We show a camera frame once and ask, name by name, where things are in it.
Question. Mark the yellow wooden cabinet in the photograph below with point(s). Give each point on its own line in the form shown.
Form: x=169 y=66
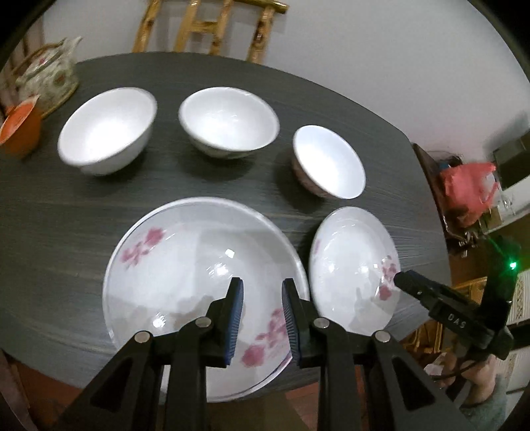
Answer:
x=468 y=292

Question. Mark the white bowl blue pattern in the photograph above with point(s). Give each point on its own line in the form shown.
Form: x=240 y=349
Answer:
x=227 y=120

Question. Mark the floral ceramic teapot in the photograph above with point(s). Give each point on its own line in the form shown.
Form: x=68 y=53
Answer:
x=45 y=78

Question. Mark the red plastic bag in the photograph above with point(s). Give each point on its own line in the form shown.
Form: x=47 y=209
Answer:
x=468 y=186

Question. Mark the orange cup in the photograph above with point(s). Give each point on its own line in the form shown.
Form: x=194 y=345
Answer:
x=20 y=128

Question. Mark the person's right forearm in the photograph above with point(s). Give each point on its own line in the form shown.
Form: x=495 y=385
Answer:
x=484 y=385

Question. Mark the clear drinking glass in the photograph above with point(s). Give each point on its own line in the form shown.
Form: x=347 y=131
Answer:
x=507 y=203

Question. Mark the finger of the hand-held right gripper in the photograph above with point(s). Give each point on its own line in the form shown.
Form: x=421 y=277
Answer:
x=416 y=286

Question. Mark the dark wooden side cabinet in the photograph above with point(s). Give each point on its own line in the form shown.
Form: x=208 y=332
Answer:
x=434 y=199

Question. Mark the small white bowl red pattern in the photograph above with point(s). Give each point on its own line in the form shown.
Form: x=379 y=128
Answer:
x=331 y=161

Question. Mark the small pink flower plate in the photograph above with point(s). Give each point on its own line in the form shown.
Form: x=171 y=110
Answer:
x=352 y=265

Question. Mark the dark box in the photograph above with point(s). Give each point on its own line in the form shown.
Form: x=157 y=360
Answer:
x=511 y=159

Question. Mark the large pink flower plate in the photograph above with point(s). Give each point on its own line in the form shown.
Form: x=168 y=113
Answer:
x=174 y=265

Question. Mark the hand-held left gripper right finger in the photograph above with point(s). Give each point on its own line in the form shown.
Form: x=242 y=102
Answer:
x=290 y=319

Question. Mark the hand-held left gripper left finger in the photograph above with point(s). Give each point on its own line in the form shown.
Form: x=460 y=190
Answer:
x=234 y=315

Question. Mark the plain white bowl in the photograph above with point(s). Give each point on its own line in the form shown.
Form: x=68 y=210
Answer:
x=103 y=132

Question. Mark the wooden chair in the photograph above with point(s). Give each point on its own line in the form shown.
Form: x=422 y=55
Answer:
x=198 y=29

